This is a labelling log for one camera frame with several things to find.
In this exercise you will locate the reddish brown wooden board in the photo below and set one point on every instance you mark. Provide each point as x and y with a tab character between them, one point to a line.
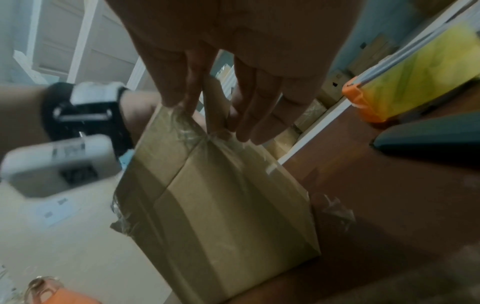
375	193

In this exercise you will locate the orange tape dispenser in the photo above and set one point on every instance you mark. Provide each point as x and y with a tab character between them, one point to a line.
412	77

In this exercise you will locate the person's right hand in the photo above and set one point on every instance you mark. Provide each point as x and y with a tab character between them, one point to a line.
243	29

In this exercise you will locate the black wristband with marker tags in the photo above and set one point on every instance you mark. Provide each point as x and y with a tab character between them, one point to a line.
56	98

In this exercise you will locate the person's left forearm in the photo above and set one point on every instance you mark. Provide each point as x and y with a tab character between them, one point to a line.
18	118

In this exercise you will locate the dark green utility knife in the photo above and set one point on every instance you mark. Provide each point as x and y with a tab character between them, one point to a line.
431	136

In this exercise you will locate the white metal storage rack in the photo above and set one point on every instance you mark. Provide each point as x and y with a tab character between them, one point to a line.
84	38

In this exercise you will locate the cardboard box with cutout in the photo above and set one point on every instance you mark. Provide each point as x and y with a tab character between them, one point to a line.
225	207

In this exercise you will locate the orange plastic container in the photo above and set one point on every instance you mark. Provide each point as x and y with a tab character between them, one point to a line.
63	294

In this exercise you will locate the person's left hand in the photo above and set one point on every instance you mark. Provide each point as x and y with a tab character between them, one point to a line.
140	109

